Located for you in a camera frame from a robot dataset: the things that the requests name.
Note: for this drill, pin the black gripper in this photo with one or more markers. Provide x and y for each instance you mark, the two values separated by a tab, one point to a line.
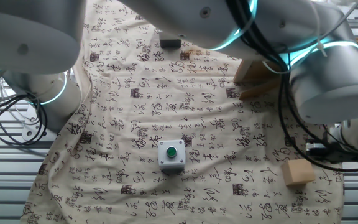
325	155

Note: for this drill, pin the light wooden cube block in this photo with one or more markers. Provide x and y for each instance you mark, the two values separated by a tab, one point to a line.
298	172

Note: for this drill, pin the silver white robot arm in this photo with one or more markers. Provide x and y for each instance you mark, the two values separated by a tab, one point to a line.
26	46

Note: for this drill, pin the grey box green button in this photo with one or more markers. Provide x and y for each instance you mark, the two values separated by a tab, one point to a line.
163	146

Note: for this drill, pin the grey box red button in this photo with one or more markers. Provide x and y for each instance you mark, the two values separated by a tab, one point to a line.
170	43

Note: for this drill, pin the beige calligraphy print cloth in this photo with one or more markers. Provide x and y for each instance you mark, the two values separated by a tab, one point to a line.
135	109

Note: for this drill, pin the wooden picture frame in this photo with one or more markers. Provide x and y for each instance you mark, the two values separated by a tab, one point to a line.
253	71

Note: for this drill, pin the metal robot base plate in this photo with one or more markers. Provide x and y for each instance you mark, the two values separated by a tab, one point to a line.
30	133

